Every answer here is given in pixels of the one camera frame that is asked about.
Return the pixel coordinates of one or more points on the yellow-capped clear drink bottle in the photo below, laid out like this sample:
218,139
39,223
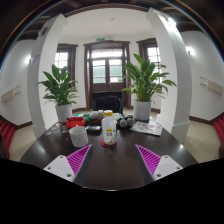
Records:
109,130

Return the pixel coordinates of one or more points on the basket of white items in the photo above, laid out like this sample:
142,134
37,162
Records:
96,116

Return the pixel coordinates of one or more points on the small potted green plant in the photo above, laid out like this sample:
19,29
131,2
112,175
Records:
63,112

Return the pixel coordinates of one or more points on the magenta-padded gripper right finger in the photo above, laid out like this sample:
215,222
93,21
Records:
166,166

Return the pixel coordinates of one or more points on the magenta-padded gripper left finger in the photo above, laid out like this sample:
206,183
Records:
58,166

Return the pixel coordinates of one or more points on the printed paper sheet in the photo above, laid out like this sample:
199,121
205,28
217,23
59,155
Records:
146,127

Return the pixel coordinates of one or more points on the brown framed window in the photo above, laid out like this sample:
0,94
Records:
72,60
151,50

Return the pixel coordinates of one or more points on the grey ball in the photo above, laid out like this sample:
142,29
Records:
123,123
130,121

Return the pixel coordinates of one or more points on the flat round red coaster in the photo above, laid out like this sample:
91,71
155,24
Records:
104,145

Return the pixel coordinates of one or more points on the white speckled mug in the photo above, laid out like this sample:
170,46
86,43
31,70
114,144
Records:
78,136

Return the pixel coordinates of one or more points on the green exit sign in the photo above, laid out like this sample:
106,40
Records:
100,39

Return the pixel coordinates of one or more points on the large potted green plant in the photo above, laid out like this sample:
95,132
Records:
142,110

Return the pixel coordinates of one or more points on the black chair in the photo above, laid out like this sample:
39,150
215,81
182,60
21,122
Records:
107,102

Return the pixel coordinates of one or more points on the red plastic box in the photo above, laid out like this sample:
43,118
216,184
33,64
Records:
75,122

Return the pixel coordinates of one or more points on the red bench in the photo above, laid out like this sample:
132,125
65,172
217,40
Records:
220,128
6,131

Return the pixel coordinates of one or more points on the green packet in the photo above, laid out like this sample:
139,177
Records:
116,116

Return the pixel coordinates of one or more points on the green box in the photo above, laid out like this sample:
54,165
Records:
80,115

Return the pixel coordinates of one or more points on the brown wooden double door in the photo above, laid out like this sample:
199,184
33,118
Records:
106,85

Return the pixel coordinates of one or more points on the white wall radiator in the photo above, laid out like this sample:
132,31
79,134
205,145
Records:
10,94
213,86

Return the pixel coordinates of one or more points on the black flat device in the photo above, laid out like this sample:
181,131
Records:
93,128

